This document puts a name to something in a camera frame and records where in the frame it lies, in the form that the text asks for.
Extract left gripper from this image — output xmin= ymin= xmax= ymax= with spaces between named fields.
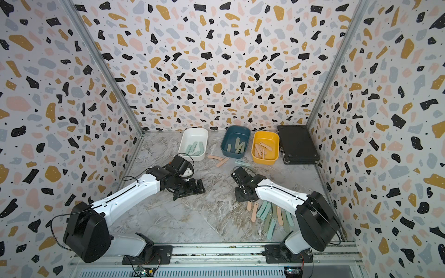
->
xmin=173 ymin=177 xmax=207 ymax=198

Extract mint knife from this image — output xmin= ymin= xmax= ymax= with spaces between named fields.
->
xmin=190 ymin=141 xmax=198 ymax=154
xmin=235 ymin=160 xmax=251 ymax=167
xmin=260 ymin=202 xmax=272 ymax=221
xmin=286 ymin=211 xmax=294 ymax=227
xmin=185 ymin=144 xmax=192 ymax=154
xmin=256 ymin=200 xmax=268 ymax=218
xmin=198 ymin=142 xmax=205 ymax=154

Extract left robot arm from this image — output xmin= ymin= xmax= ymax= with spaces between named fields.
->
xmin=57 ymin=153 xmax=206 ymax=265

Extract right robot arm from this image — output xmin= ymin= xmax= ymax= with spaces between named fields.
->
xmin=231 ymin=167 xmax=340 ymax=262

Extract white storage box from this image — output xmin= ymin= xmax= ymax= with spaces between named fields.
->
xmin=178 ymin=128 xmax=209 ymax=162

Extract yellow storage box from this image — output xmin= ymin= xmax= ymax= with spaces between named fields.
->
xmin=251 ymin=130 xmax=280 ymax=166

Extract dark teal storage box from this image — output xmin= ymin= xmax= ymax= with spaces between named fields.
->
xmin=220 ymin=125 xmax=251 ymax=159

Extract olive knife bottom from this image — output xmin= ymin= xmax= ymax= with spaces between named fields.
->
xmin=272 ymin=204 xmax=278 ymax=218

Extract olive knife lowest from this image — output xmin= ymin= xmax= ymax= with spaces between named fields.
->
xmin=263 ymin=212 xmax=272 ymax=234

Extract pink knife top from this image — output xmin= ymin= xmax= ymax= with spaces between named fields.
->
xmin=207 ymin=155 xmax=224 ymax=161

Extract mint knife lowest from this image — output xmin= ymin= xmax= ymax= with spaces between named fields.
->
xmin=267 ymin=218 xmax=277 ymax=240

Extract black case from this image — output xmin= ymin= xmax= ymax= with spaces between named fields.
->
xmin=277 ymin=125 xmax=320 ymax=164

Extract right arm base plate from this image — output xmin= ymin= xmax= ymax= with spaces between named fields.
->
xmin=261 ymin=244 xmax=313 ymax=264

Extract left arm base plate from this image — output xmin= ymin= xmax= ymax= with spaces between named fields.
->
xmin=122 ymin=245 xmax=173 ymax=266

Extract aluminium front rail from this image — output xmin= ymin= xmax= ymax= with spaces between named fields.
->
xmin=67 ymin=242 xmax=368 ymax=278

